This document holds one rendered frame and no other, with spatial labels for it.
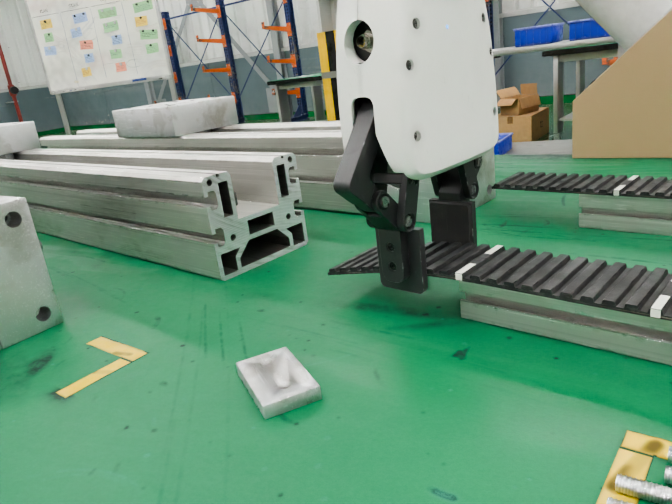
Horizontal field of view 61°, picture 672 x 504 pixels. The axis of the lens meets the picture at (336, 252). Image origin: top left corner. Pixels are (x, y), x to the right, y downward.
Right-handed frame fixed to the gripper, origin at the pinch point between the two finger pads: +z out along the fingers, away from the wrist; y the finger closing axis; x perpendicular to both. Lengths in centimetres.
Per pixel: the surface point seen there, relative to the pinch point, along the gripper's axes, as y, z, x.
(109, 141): 15, -4, 69
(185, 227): -4.2, -0.3, 20.9
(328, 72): 253, -3, 242
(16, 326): -18.0, 2.8, 22.0
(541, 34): 296, -9, 120
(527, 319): -1.2, 3.0, -7.0
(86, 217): -3.3, 1.0, 41.8
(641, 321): -1.2, 1.8, -12.7
